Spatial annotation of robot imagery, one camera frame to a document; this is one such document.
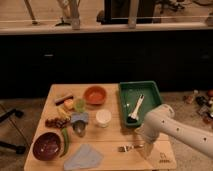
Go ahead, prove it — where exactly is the wooden folding table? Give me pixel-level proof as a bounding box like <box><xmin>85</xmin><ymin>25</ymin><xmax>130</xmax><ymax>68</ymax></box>
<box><xmin>24</xmin><ymin>84</ymin><xmax>177</xmax><ymax>171</ymax></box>

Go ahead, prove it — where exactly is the green chili pepper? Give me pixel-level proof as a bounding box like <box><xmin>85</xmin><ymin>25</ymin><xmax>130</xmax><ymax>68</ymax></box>
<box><xmin>60</xmin><ymin>128</ymin><xmax>70</xmax><ymax>157</ymax></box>

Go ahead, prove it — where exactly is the white paper cup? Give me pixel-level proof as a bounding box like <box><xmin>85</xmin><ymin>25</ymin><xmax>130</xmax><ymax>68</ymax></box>
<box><xmin>96</xmin><ymin>109</ymin><xmax>112</xmax><ymax>128</ymax></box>

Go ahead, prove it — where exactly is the dark purple bowl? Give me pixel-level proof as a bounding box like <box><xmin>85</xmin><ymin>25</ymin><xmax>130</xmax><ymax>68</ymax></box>
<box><xmin>33</xmin><ymin>132</ymin><xmax>61</xmax><ymax>161</ymax></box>

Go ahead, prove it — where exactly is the yellow corn toy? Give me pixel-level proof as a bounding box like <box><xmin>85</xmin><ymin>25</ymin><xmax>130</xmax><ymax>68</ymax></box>
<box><xmin>57</xmin><ymin>107</ymin><xmax>70</xmax><ymax>120</ymax></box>

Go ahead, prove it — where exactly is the orange bowl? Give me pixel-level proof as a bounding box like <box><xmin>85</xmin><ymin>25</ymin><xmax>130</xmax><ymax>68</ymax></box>
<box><xmin>83</xmin><ymin>86</ymin><xmax>107</xmax><ymax>105</ymax></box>

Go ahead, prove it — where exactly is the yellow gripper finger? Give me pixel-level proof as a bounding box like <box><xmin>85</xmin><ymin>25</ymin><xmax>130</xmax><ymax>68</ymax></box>
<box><xmin>142</xmin><ymin>142</ymin><xmax>154</xmax><ymax>158</ymax></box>

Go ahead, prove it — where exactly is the orange peach toy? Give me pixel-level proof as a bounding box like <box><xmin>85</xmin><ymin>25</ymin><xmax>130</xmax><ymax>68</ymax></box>
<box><xmin>64</xmin><ymin>99</ymin><xmax>74</xmax><ymax>110</ymax></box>

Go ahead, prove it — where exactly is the red grapes bunch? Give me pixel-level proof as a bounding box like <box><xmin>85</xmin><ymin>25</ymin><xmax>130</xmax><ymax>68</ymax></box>
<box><xmin>45</xmin><ymin>118</ymin><xmax>69</xmax><ymax>129</ymax></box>

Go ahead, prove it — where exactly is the silver metal fork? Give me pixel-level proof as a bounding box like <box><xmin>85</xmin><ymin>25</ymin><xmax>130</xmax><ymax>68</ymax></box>
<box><xmin>117</xmin><ymin>144</ymin><xmax>144</xmax><ymax>152</ymax></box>

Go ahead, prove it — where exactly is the black office chair base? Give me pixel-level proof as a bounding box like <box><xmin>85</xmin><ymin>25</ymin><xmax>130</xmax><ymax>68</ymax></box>
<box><xmin>0</xmin><ymin>104</ymin><xmax>27</xmax><ymax>154</ymax></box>

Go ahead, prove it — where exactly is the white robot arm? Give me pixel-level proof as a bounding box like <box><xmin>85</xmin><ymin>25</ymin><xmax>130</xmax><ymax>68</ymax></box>
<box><xmin>137</xmin><ymin>104</ymin><xmax>213</xmax><ymax>159</ymax></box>

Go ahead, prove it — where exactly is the green round toy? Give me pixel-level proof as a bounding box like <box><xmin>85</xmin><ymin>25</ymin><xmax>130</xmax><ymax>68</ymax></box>
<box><xmin>74</xmin><ymin>99</ymin><xmax>85</xmax><ymax>113</ymax></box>

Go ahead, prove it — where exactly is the green plastic tray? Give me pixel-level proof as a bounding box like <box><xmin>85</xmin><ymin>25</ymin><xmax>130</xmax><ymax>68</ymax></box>
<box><xmin>119</xmin><ymin>81</ymin><xmax>162</xmax><ymax>127</ymax></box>

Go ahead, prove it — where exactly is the light blue cloth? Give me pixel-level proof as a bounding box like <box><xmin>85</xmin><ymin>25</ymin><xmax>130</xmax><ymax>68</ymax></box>
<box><xmin>63</xmin><ymin>144</ymin><xmax>104</xmax><ymax>171</ymax></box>

